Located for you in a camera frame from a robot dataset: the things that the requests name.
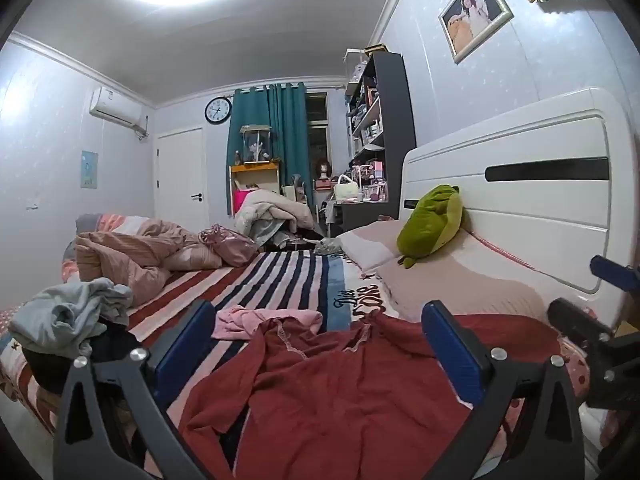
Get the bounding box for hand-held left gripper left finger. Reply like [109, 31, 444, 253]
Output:
[52, 300, 217, 480]

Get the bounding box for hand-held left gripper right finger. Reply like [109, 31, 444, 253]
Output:
[421, 300, 586, 480]

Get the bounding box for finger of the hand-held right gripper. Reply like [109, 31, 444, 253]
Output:
[547, 298, 619, 350]
[590, 255, 640, 294]

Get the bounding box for red garment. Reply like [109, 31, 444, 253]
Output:
[177, 310, 562, 480]

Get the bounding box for grey crumpled clothes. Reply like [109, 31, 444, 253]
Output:
[7, 277, 134, 356]

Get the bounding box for pink small cloth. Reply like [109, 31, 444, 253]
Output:
[211, 305, 323, 341]

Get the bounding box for large beige pillow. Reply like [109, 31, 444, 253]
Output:
[375, 227, 563, 324]

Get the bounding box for black garment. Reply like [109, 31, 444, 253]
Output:
[22, 317, 144, 396]

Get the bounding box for pink striped quilt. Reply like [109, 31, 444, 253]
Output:
[62, 212, 224, 307]

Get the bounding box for shiny pink bag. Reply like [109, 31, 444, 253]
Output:
[198, 224, 259, 267]

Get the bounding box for green plush toy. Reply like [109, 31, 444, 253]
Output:
[396, 184, 464, 268]

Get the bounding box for small beige pillow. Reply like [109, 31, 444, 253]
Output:
[334, 220, 416, 272]

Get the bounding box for small grey cloth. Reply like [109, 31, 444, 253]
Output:
[312, 237, 346, 257]

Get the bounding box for pile of pale blankets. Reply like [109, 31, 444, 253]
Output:
[235, 187, 316, 252]

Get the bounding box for dark desk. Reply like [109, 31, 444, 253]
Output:
[325, 200, 402, 241]

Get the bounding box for white bed headboard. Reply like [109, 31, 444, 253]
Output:
[400, 87, 637, 343]

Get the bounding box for white door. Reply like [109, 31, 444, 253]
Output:
[154, 127, 210, 233]

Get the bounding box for white handbag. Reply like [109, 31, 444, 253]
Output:
[332, 175, 362, 203]

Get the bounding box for yellow topped shelf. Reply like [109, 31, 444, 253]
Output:
[229, 161, 281, 218]

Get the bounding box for glass display case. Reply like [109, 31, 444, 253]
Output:
[241, 125, 275, 165]

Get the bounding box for wig on mannequin head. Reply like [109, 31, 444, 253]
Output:
[315, 158, 335, 191]

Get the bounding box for teal curtain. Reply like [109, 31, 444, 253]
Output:
[227, 82, 317, 226]

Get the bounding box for window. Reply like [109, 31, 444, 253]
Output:
[305, 91, 331, 181]

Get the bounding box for dark bookshelf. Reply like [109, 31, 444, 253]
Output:
[344, 51, 417, 221]

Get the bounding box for white air conditioner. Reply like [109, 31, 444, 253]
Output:
[89, 86, 150, 137]

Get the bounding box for clear box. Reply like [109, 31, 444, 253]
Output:
[344, 48, 374, 84]

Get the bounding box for small blue wall poster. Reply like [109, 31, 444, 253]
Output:
[81, 150, 99, 189]

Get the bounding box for round wall clock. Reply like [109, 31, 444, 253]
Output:
[205, 96, 233, 125]

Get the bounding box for framed wall photo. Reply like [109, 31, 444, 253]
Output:
[438, 0, 515, 64]

